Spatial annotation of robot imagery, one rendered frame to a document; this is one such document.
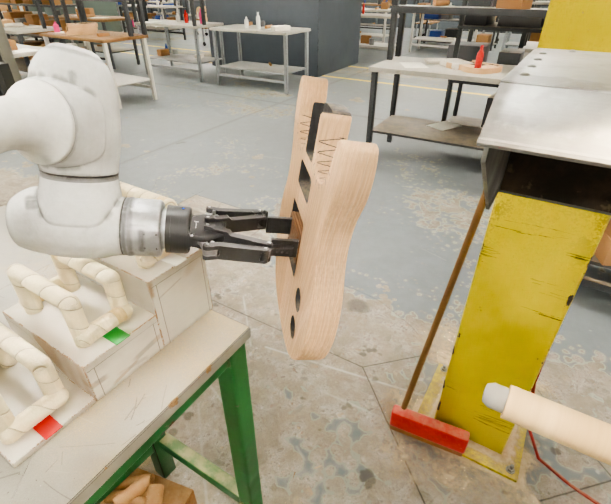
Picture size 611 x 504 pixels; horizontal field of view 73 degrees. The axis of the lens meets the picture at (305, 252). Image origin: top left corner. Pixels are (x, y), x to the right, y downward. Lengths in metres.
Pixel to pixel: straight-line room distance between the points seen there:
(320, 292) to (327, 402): 1.43
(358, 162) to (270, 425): 1.55
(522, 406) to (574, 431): 0.04
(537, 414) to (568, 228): 0.92
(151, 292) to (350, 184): 0.50
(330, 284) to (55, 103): 0.40
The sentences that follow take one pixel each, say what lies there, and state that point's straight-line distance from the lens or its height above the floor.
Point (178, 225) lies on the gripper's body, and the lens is 0.65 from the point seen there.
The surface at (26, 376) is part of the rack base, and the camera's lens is 0.99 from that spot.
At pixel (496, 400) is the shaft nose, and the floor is 1.26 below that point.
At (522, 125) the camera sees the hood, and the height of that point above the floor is 1.51.
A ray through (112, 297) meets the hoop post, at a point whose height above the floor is 1.08.
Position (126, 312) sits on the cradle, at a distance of 0.87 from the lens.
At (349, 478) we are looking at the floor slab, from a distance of 1.80.
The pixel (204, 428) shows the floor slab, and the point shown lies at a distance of 1.94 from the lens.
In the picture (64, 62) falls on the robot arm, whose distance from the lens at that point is 0.63.
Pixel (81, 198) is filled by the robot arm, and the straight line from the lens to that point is 0.65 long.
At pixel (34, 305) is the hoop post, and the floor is 1.04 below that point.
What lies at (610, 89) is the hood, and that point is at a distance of 0.30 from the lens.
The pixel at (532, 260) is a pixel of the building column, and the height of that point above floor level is 0.90.
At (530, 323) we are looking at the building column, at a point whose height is 0.68.
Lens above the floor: 1.58
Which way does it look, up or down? 33 degrees down
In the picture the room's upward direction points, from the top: straight up
